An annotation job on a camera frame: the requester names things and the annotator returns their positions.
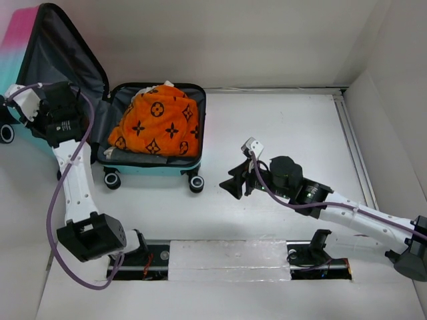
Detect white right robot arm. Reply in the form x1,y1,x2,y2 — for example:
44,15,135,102
220,154,426,282

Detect grey cream frilled cushion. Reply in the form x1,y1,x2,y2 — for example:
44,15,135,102
103,81,174,165

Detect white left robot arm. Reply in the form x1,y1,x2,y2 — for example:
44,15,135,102
41,82,149,265

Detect white foam cover panel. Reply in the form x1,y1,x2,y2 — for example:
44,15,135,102
168,239,291,283

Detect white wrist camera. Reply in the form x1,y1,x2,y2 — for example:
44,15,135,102
241,137,264,159
5,83,43,123

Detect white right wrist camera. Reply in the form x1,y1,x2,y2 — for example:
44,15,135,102
241,137,264,159

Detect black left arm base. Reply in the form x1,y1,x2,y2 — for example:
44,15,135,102
113,229,171,281

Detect orange patterned towel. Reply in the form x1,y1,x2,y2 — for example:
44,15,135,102
107,81,201,157

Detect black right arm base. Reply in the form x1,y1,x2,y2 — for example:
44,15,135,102
286,229,352,281

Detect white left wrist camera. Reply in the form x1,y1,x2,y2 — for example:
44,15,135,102
5,83,43,123

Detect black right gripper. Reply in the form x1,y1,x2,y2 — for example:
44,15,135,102
218,157,292,200

